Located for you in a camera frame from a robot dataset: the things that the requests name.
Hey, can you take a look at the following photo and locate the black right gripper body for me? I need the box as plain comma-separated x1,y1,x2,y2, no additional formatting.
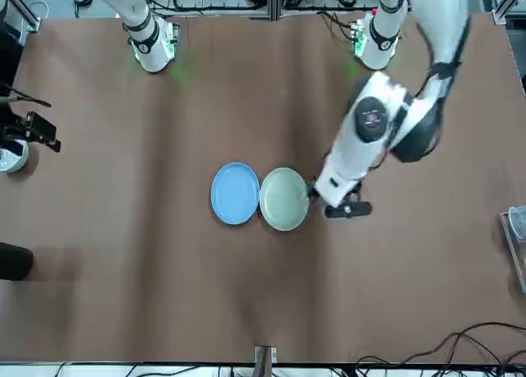
25,112,58,145

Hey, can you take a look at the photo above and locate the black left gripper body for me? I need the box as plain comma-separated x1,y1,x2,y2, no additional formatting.
348,180,365,205

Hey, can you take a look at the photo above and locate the green plate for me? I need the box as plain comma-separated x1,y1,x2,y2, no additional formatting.
259,167,311,232

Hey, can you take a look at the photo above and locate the blue plate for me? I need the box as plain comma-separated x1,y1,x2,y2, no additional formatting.
210,162,261,226

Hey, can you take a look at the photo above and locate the pale green bowl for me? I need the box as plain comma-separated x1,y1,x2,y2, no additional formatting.
0,140,30,173

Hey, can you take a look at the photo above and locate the black vase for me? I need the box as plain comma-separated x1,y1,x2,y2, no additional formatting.
0,241,35,282

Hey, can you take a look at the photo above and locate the blue-grey cup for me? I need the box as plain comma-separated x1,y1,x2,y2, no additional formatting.
508,205,526,242

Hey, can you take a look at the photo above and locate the clear dish rack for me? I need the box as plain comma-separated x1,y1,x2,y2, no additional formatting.
499,206,526,294

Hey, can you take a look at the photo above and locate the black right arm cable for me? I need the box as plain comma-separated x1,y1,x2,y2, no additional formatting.
0,85,53,108

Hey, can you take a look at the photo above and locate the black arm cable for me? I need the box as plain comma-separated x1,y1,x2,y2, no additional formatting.
414,17,473,107
0,85,53,108

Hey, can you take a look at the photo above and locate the aluminium frame rail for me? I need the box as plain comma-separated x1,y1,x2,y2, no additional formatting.
491,0,526,25
16,7,43,33

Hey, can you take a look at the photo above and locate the loose black cable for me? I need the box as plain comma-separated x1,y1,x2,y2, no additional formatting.
355,321,526,369

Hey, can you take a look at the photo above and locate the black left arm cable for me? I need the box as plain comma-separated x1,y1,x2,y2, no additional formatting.
414,17,473,107

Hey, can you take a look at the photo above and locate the aluminium frame post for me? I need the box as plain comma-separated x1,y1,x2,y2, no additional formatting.
262,0,284,23

